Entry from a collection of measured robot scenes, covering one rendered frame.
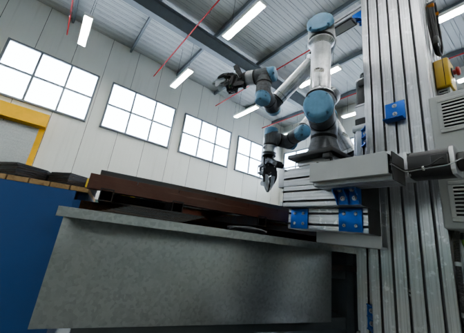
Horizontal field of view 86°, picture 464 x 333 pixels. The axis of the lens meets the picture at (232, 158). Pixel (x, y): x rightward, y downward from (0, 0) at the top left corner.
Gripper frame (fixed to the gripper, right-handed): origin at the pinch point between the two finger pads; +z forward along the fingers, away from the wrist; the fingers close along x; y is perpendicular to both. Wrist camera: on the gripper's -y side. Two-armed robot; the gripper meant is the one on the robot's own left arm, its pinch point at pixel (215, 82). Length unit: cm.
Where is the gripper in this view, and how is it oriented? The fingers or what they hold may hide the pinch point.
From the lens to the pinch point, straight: 145.2
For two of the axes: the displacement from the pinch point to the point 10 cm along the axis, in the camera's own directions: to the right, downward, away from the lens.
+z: -8.9, 0.3, 4.6
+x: 4.2, 4.5, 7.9
